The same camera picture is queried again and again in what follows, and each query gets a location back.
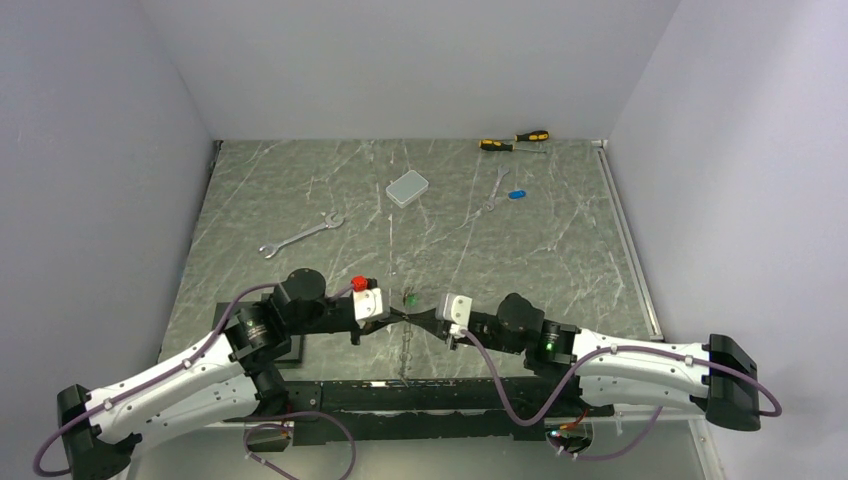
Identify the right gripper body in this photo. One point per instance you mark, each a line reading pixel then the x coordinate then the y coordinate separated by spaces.
pixel 482 329

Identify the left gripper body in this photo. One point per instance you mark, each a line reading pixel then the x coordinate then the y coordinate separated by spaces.
pixel 355 335

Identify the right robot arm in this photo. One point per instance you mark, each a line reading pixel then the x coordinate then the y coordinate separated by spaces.
pixel 716 378

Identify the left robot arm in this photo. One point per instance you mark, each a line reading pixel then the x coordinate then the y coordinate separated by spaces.
pixel 229 373

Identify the black plate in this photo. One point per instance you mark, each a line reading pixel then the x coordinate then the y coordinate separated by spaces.
pixel 293 358

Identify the large silver wrench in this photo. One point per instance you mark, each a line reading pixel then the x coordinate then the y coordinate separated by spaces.
pixel 331 221

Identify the small silver wrench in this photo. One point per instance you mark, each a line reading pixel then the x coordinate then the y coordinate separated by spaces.
pixel 490 203

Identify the clear plastic box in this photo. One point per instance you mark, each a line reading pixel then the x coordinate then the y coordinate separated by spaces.
pixel 407 188

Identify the lower yellow black screwdriver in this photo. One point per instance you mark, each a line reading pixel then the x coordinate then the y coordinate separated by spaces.
pixel 491 145

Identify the yellow black screwdriver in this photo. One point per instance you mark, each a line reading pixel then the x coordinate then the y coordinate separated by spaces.
pixel 537 136
pixel 491 145

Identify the upper yellow black screwdriver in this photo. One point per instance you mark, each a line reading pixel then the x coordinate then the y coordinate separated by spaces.
pixel 537 136

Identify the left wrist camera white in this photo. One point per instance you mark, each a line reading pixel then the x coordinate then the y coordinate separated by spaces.
pixel 363 287

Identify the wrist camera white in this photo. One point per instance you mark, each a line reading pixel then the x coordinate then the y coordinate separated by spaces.
pixel 450 300
pixel 363 287

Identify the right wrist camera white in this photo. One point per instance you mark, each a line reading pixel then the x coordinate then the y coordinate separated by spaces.
pixel 450 300

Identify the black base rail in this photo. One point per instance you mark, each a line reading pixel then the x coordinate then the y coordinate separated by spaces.
pixel 330 411

